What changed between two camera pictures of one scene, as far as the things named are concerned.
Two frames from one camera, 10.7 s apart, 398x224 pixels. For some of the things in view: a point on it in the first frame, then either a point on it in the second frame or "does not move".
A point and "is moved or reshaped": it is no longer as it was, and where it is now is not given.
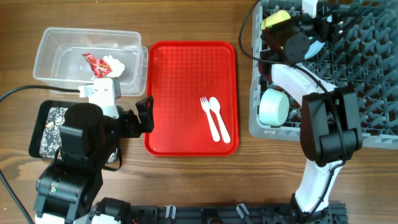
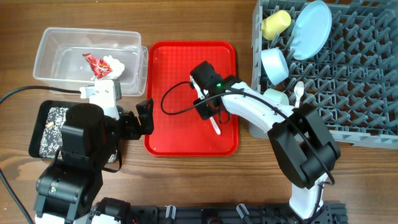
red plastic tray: [178, 74] does not move
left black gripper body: [128, 127] does not move
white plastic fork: [205, 106] is moved or reshaped
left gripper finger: [145, 107] does not move
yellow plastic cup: [278, 17] does not move
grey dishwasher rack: [362, 55] does not move
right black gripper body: [316, 27] -> [206, 109]
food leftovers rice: [51, 142] does not move
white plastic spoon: [214, 105] is moved or reshaped
